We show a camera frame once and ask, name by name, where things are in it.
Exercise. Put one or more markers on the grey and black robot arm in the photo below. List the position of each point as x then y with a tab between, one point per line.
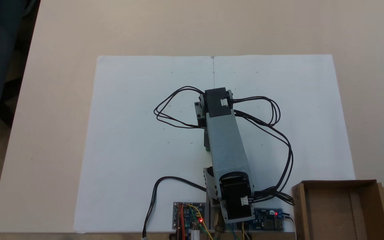
227	146

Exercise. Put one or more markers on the white paper sheet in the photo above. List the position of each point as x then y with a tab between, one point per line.
295	83
128	100

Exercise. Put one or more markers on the blue circuit board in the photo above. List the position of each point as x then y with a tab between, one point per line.
265	221

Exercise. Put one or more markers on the brown cardboard box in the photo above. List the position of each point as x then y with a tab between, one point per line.
332	206

